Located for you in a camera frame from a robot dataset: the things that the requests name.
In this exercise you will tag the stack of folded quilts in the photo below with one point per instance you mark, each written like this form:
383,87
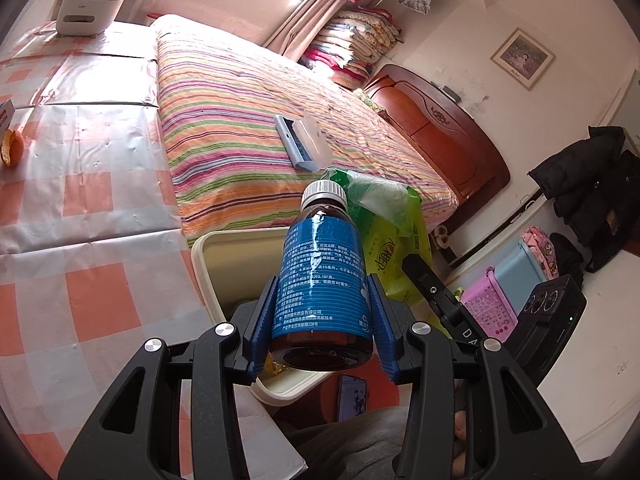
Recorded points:
350,44

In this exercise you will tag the black jacket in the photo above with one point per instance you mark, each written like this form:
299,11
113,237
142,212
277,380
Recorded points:
594,186

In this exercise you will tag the pink plastic basket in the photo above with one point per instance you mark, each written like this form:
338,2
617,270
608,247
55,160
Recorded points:
485,300

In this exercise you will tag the brown bottle blue label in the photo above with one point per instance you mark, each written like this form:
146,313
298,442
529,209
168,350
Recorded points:
322,318

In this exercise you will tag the checkered orange white tablecloth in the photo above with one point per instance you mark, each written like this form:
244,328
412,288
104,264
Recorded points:
93,257

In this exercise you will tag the orange stool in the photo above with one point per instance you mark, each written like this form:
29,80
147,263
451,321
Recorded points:
382,393

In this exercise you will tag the cream plastic trash bin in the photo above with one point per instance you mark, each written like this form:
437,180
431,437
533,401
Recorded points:
232,267

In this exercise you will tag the framed picture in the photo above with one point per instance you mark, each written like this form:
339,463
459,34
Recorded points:
523,58

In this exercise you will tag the red wooden headboard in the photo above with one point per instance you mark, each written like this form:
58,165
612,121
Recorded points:
444,134

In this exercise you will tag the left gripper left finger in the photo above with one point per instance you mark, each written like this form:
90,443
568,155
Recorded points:
257,335

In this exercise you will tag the smartphone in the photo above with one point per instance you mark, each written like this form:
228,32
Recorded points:
352,398

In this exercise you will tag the white medicine carton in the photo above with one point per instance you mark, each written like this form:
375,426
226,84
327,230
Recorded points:
7,111

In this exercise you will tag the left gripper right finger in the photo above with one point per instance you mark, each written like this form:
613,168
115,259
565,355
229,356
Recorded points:
391,320

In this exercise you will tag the pink curtain right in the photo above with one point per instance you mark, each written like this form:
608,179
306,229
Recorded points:
295,34

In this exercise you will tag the blue plastic storage box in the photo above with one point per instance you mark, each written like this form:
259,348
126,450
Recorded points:
518,274

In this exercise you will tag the orange peel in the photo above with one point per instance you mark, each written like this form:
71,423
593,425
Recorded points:
12,148

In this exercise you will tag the white desk organizer box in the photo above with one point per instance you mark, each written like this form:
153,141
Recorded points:
83,18

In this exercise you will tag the striped colourful bedspread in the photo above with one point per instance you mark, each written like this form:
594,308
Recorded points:
218,96

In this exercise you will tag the white blue box on bed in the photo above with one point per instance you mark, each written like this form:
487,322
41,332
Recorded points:
304,142

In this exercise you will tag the green plastic snack bag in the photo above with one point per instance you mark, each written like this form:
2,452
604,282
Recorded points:
389,218

